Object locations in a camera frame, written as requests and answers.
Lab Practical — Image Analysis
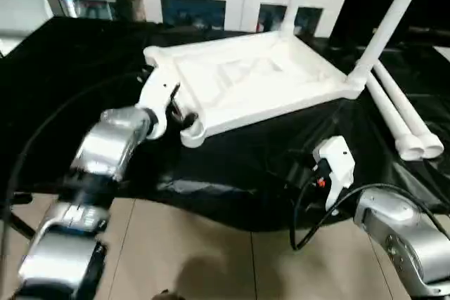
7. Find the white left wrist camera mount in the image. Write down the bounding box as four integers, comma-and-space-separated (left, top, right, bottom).
136, 67, 178, 141

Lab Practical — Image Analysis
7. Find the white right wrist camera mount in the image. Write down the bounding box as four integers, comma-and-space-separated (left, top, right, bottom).
311, 136, 356, 211

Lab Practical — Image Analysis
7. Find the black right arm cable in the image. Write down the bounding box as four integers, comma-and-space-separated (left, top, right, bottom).
289, 163, 445, 253

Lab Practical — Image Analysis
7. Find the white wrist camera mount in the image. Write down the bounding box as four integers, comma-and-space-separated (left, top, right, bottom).
311, 136, 356, 211
136, 67, 178, 141

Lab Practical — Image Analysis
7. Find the black work mat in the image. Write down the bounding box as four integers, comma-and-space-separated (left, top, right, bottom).
0, 15, 450, 234

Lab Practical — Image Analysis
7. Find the white plastic table top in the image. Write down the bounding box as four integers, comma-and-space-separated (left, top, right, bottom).
142, 31, 368, 149

